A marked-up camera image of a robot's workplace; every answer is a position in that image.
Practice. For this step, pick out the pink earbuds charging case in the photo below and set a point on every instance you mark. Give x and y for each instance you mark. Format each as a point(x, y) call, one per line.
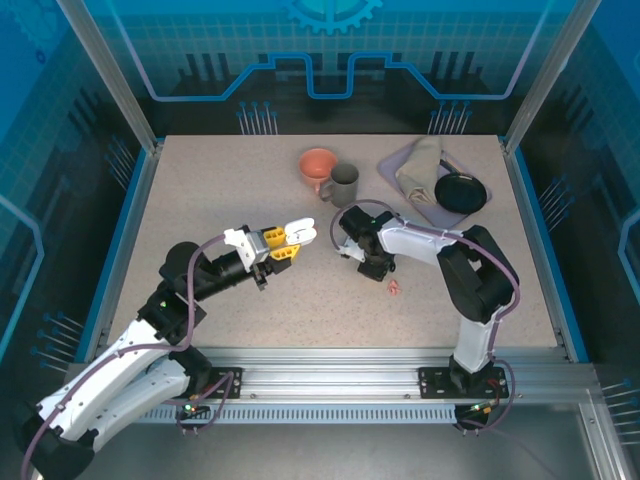
point(300, 230)

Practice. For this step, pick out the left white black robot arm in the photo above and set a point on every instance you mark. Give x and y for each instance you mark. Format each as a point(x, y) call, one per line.
point(115, 370)

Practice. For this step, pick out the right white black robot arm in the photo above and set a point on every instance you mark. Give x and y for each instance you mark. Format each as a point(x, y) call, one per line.
point(410, 250)

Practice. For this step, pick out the grey mug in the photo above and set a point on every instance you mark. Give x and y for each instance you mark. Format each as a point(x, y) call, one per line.
point(345, 192)

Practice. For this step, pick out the lilac plastic tray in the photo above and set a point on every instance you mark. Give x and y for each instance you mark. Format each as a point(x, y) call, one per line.
point(390, 167)

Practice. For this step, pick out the orange ceramic cup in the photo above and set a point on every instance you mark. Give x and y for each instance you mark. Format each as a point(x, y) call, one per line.
point(312, 174)

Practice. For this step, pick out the beige folded cloth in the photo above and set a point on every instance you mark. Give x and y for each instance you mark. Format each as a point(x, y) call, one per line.
point(420, 165)

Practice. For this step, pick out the black round plate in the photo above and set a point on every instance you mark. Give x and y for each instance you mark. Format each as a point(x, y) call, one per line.
point(460, 195)

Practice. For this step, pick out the dark metal utensil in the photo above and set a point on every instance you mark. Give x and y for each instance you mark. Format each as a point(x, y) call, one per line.
point(450, 166)

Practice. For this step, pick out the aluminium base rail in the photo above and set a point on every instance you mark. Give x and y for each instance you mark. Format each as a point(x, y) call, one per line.
point(325, 375)

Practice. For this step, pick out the aluminium frame post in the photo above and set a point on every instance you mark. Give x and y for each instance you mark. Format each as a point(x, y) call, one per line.
point(547, 85)
point(115, 85)

